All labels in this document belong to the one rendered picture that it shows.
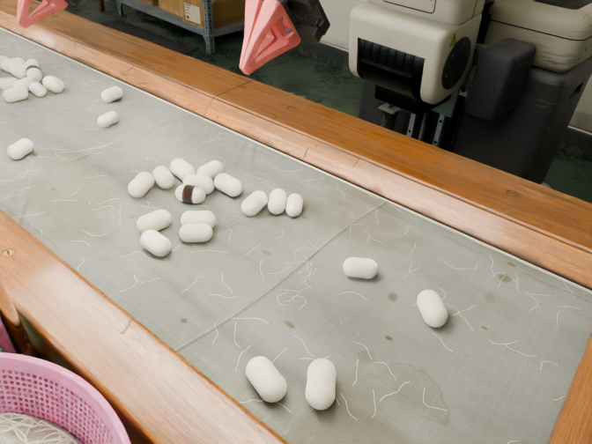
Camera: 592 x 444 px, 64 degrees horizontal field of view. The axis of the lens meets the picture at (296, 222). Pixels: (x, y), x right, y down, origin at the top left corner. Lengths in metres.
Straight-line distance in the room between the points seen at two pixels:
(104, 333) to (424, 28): 0.79
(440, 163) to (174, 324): 0.36
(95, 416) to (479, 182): 0.44
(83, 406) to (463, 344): 0.29
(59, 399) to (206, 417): 0.11
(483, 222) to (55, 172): 0.49
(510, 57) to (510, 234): 0.60
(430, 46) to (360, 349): 0.69
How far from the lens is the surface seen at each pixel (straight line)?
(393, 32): 1.01
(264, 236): 0.49
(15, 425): 0.41
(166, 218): 0.50
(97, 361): 0.38
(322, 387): 0.35
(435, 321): 0.42
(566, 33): 1.19
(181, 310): 0.42
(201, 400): 0.34
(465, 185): 0.57
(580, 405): 0.33
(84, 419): 0.38
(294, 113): 0.67
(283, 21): 0.58
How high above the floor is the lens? 1.06
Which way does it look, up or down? 39 degrees down
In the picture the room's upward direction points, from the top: 3 degrees clockwise
